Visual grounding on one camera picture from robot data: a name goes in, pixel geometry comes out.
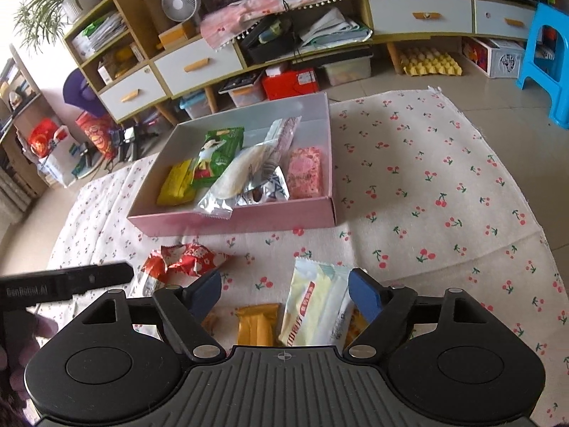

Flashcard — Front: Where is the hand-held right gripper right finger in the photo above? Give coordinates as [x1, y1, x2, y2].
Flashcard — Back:
[342, 268, 492, 361]

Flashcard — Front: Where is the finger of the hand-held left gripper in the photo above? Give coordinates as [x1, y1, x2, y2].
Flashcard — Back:
[67, 262, 134, 296]

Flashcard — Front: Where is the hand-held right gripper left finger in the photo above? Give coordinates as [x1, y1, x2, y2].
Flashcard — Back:
[73, 269, 227, 362]

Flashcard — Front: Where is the red flower print snack packet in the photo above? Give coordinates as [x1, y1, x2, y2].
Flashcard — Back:
[158, 242, 229, 279]

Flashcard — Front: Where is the red and white snack packet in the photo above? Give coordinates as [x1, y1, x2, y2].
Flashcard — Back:
[132, 251, 172, 300]

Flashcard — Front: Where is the mustard yellow snack packet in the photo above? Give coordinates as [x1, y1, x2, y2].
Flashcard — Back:
[235, 303, 282, 347]

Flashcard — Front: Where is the cream white snack packet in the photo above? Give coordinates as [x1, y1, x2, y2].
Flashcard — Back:
[278, 257, 352, 348]

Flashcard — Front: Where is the silver snack packet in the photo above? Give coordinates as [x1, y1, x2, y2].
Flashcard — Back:
[197, 164, 291, 220]

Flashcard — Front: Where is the white cake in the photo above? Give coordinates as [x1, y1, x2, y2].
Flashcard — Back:
[209, 118, 303, 203]

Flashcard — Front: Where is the pink nougat clear packet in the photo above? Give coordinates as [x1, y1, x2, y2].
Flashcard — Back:
[284, 146, 323, 201]

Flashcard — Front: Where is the green cartoon snack packet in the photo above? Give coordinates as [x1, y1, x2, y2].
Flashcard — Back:
[191, 126, 245, 188]

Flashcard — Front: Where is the pink cardboard box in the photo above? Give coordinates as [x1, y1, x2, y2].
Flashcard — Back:
[127, 92, 337, 237]

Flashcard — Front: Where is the white paper shopping bag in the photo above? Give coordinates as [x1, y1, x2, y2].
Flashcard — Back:
[38, 136, 92, 188]

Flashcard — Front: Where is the cherry print tablecloth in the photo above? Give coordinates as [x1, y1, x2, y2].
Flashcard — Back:
[36, 86, 569, 427]

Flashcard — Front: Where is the black tripod device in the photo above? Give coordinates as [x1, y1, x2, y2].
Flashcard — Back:
[118, 127, 147, 161]

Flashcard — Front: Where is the red cartoon gift bag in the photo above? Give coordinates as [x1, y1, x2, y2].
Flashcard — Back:
[75, 113, 118, 161]

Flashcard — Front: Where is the red shopping bag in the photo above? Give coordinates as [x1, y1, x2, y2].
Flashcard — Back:
[29, 118, 67, 158]

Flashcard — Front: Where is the wooden side shelf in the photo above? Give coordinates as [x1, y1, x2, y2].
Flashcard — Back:
[0, 44, 58, 214]

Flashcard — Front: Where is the white cabinet drawer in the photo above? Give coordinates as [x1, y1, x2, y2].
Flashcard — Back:
[368, 0, 474, 36]
[99, 64, 172, 123]
[153, 38, 245, 97]
[475, 0, 538, 41]

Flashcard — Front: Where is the purple hat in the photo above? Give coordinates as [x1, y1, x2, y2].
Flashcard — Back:
[62, 71, 107, 114]

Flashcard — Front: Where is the clear storage box blue lid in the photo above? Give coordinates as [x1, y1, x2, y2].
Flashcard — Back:
[179, 91, 212, 121]

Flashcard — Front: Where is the clear storage box dark lid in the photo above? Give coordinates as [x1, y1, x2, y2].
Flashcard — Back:
[220, 71, 267, 108]

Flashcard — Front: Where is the red cardboard box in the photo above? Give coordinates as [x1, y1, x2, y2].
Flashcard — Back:
[261, 68, 320, 101]

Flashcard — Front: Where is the large clear storage box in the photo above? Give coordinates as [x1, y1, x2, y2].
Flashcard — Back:
[319, 56, 373, 86]

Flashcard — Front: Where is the yellow egg tray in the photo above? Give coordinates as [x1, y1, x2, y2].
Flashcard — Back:
[395, 49, 463, 76]

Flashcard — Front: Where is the stack of documents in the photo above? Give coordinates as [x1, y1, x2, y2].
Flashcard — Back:
[71, 11, 129, 58]

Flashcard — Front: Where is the long wooden cabinet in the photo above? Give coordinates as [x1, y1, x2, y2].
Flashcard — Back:
[62, 0, 541, 127]

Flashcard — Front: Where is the yellow cardboard box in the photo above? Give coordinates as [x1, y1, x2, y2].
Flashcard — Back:
[158, 22, 196, 49]

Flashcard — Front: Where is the black bag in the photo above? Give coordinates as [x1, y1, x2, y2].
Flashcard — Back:
[240, 15, 303, 65]

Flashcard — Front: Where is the stack of folded papers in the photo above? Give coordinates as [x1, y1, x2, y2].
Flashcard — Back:
[298, 6, 373, 49]

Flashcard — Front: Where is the white plastic crate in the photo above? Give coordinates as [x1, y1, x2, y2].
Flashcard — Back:
[462, 38, 527, 80]

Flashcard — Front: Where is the small white desk fan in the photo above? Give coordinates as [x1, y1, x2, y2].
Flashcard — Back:
[161, 0, 202, 27]

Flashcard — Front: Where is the pink tasselled cloth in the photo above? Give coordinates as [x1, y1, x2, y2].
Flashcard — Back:
[200, 0, 416, 49]

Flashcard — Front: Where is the blue plastic stool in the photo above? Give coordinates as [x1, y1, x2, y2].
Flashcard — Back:
[516, 2, 569, 130]

